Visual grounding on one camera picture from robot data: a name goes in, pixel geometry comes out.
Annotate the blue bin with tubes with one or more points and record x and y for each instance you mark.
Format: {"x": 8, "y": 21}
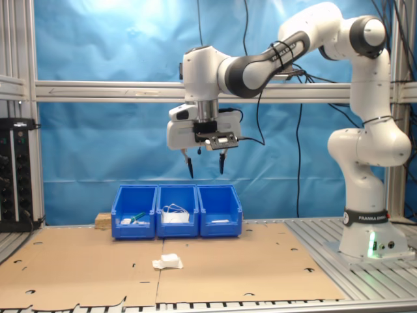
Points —
{"x": 133, "y": 231}

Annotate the white cotton packet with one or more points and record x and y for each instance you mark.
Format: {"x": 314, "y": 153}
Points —
{"x": 169, "y": 261}

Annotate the black gripper camera mount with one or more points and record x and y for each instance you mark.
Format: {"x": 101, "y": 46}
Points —
{"x": 221, "y": 140}

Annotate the clear packet with green tube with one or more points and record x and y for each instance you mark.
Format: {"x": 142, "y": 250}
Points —
{"x": 141, "y": 222}

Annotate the blue bin with masks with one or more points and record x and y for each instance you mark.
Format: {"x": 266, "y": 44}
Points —
{"x": 177, "y": 229}

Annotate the long white printed packet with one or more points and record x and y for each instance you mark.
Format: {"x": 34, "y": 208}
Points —
{"x": 125, "y": 221}

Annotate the brown cardboard sheet with flaps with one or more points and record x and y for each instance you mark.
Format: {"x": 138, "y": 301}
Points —
{"x": 81, "y": 267}

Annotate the loose green tube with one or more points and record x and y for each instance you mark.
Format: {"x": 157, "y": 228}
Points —
{"x": 138, "y": 215}

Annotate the blue bin with printed packet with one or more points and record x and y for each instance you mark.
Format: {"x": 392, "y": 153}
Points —
{"x": 220, "y": 229}

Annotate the grey power strip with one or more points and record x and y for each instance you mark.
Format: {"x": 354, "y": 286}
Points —
{"x": 281, "y": 77}

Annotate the horizontal aluminium beam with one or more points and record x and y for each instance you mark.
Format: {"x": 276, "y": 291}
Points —
{"x": 97, "y": 93}

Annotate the white printed flat packet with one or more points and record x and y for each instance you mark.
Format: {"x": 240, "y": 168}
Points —
{"x": 221, "y": 221}

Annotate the stack of white masks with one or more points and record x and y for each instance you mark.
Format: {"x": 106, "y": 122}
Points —
{"x": 176, "y": 217}

